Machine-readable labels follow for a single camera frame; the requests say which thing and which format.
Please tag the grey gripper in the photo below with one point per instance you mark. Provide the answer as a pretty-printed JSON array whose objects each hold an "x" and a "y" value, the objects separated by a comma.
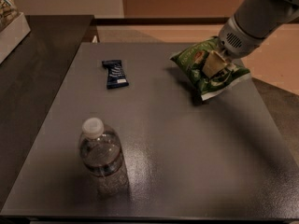
[{"x": 235, "y": 41}]

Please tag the green jalapeno chip bag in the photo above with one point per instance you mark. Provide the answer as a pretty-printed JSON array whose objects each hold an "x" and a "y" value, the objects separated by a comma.
[{"x": 191, "y": 61}]

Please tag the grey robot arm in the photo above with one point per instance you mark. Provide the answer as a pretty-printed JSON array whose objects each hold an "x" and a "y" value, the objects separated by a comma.
[{"x": 273, "y": 12}]

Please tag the clear plastic water bottle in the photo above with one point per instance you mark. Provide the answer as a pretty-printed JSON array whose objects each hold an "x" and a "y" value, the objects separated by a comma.
[{"x": 99, "y": 147}]

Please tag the dark blue snack wrapper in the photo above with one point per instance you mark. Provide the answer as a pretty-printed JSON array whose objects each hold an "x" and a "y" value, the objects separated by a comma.
[{"x": 115, "y": 74}]

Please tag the dark side table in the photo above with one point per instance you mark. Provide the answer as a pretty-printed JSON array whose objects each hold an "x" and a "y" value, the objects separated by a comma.
[{"x": 29, "y": 80}]

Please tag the white box with snacks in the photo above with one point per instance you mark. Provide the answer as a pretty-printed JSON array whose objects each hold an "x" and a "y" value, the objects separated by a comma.
[{"x": 13, "y": 27}]

